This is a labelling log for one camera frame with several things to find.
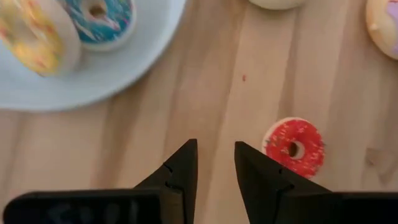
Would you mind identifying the large orange donut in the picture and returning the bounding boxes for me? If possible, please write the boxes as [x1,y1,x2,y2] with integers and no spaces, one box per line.
[247,0,307,11]

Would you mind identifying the small red sprinkled donut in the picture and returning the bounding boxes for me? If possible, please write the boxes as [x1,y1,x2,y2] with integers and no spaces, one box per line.
[261,116,326,180]

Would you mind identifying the small orange yellow donut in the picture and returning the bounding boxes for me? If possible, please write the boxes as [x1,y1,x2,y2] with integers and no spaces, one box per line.
[0,0,82,78]

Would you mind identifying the light blue plate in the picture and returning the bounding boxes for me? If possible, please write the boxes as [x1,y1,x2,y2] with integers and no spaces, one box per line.
[0,0,187,112]

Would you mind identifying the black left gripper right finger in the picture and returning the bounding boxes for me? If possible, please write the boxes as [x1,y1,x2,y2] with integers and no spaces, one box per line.
[234,141,398,224]

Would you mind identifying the small blue sprinkled donut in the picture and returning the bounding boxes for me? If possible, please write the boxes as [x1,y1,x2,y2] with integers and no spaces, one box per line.
[57,0,137,52]

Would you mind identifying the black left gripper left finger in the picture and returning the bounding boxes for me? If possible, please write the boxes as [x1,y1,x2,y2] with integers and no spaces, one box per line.
[2,138,199,224]

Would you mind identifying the large purple striped donut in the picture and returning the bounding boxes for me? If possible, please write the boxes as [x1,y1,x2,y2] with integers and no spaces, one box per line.
[365,0,398,62]

